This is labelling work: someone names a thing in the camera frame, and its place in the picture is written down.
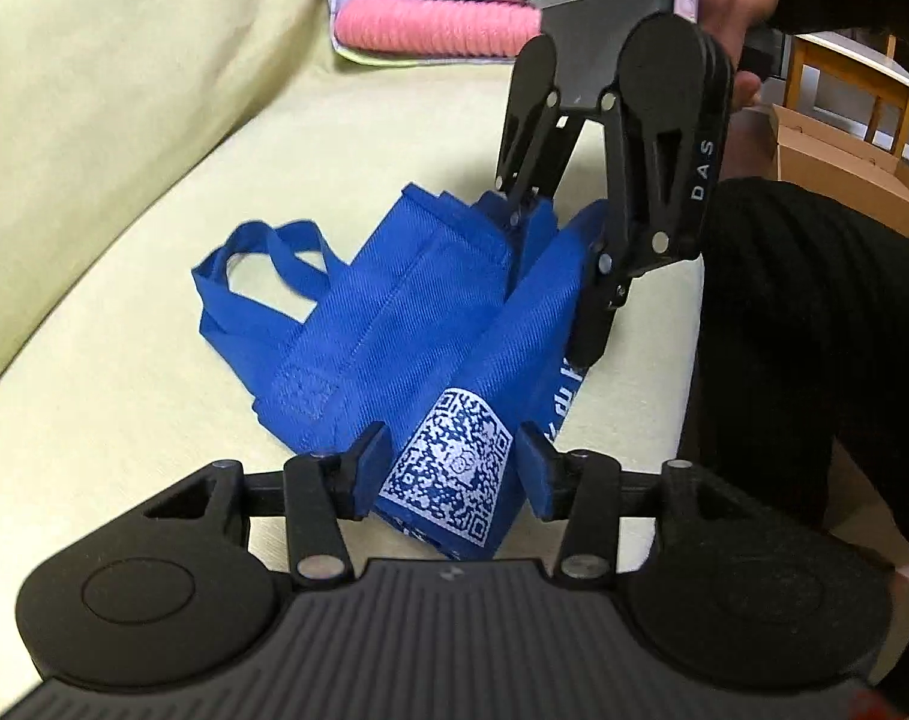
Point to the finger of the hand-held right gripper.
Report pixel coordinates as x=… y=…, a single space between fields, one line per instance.
x=525 y=157
x=649 y=225

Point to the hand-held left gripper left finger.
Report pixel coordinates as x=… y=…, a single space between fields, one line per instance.
x=372 y=469

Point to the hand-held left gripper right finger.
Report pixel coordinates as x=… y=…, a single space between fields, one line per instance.
x=535 y=474

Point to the blue shopping bag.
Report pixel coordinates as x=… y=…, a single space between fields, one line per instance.
x=424 y=330

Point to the clear plastic bag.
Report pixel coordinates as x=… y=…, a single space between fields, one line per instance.
x=345 y=52

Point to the pink ribbed towel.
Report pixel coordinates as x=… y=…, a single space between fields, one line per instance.
x=432 y=26

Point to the cardboard box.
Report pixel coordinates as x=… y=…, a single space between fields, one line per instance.
x=837 y=165

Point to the person's leg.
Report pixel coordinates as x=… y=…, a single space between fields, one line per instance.
x=814 y=360

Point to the wooden table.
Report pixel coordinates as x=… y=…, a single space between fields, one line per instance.
x=852 y=64

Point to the yellow-green sofa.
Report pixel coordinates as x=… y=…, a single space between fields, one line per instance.
x=124 y=165

